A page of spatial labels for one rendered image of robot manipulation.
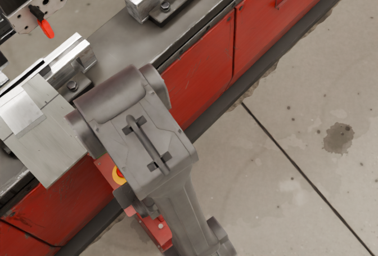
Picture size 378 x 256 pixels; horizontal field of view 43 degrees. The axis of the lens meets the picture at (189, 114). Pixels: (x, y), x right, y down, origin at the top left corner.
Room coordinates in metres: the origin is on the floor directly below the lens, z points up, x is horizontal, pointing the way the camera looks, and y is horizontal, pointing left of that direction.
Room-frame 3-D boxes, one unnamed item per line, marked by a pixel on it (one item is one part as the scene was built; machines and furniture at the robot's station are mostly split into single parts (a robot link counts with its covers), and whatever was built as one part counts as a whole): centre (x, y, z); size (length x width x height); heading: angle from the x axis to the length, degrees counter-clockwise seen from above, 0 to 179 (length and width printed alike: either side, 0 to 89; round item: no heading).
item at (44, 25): (0.68, 0.29, 1.20); 0.04 x 0.02 x 0.10; 37
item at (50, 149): (0.52, 0.37, 1.00); 0.26 x 0.18 x 0.01; 37
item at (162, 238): (0.45, 0.15, 0.06); 0.25 x 0.20 x 0.12; 31
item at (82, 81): (0.62, 0.39, 0.89); 0.30 x 0.05 x 0.03; 127
